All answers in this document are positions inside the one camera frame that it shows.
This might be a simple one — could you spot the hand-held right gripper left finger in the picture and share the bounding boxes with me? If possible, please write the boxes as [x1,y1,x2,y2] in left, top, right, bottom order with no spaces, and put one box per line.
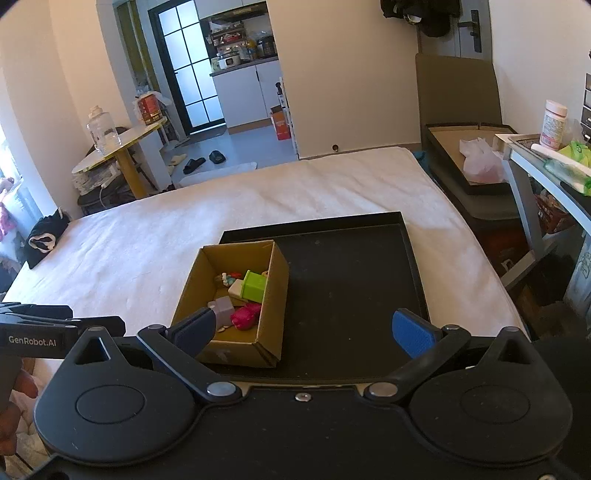
[65,307,242,405]

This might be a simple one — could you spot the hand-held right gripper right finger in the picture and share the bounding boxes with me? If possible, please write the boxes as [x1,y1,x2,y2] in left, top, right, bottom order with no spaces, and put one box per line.
[365,310,542,407]

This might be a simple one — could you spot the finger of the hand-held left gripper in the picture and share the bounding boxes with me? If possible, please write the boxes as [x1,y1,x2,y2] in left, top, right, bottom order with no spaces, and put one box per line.
[74,316,126,337]
[0,302,74,324]

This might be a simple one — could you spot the grey cube charger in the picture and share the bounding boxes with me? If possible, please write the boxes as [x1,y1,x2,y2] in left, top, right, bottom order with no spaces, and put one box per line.
[208,296,235,329]

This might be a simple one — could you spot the pink toy figure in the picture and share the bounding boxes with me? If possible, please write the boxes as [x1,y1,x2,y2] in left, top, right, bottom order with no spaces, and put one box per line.
[231,303,262,330]

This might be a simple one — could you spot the black shallow tray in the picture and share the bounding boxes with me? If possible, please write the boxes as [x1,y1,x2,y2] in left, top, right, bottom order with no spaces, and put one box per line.
[218,211,432,384]

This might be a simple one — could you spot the green toy house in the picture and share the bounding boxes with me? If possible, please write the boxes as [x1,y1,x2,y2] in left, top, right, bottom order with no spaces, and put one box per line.
[240,270,269,304]

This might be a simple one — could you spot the person's left hand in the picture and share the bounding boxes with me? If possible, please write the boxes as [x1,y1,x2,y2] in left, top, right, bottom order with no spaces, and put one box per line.
[0,401,23,457]

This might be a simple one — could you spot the black and white garment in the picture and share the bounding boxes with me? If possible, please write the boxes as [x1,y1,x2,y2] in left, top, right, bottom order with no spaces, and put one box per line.
[25,208,71,269]

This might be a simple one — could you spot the pink plush toy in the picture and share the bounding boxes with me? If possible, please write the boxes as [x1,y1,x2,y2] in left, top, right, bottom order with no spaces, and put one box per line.
[0,178,17,241]

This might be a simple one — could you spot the crumpled pale quilt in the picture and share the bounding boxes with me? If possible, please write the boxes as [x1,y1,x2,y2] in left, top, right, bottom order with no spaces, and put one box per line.
[11,360,51,476]

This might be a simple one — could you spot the dark low bench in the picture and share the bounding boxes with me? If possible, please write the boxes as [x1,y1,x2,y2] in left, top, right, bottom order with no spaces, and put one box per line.
[76,178,139,217]

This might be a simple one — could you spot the white floor mat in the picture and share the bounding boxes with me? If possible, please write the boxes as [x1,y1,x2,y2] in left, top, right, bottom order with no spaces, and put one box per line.
[178,161,258,188]

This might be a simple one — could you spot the large pale plastic bag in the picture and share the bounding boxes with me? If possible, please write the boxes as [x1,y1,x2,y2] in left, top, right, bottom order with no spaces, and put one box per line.
[563,240,591,319]

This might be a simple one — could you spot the white plastic bag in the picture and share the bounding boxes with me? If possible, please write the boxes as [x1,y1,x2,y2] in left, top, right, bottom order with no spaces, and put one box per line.
[458,137,506,184]

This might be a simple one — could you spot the black-edged shallow cardboard box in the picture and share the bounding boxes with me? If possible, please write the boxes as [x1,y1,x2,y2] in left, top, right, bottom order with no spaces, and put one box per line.
[424,122,518,197]

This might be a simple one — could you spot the dark red printed bag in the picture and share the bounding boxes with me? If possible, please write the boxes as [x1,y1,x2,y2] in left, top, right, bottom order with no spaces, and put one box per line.
[536,191,578,234]

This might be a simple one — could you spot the round yellow-edged table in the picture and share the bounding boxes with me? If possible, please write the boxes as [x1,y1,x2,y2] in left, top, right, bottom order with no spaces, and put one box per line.
[71,117,168,200]

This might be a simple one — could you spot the large glass jar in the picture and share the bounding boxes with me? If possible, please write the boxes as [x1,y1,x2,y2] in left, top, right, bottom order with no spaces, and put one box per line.
[87,106,123,155]

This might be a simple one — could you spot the red printed box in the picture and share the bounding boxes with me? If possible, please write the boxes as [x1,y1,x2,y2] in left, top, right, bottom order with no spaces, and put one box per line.
[137,91,162,126]

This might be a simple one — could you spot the orange cardboard box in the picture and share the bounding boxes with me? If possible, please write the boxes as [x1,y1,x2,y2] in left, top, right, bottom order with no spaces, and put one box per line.
[270,106,291,141]

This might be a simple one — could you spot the green wipes packet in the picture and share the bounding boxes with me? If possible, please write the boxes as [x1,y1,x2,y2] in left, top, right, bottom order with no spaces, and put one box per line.
[545,141,591,195]

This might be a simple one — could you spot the white kitchen cabinet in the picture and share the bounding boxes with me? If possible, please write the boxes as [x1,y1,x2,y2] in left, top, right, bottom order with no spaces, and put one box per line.
[211,59,283,130]

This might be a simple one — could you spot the large brown cardboard sheet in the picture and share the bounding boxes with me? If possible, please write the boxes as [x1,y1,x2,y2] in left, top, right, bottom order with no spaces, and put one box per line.
[416,53,503,139]

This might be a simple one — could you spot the white bottle pink lid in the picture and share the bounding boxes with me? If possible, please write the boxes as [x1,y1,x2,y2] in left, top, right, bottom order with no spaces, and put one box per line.
[540,99,568,148]

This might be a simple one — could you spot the black-framed glass door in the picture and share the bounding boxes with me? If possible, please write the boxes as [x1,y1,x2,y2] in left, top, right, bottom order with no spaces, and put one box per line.
[148,0,227,134]

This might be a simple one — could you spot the small drawer organiser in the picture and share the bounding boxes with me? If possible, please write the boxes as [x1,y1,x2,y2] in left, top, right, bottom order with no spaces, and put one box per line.
[579,74,591,139]

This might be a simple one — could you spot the black door lock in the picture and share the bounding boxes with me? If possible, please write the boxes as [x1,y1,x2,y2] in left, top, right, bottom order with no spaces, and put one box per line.
[464,9,482,52]

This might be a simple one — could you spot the grey entrance door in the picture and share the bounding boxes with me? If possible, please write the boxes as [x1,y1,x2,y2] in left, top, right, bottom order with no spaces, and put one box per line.
[455,0,492,61]

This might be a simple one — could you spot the hanging black clothes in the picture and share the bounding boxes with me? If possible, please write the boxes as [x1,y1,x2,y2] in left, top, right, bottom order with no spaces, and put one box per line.
[381,0,462,38]

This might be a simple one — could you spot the grey metal frame desk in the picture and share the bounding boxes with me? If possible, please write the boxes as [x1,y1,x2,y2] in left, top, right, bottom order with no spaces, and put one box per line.
[495,134,591,287]

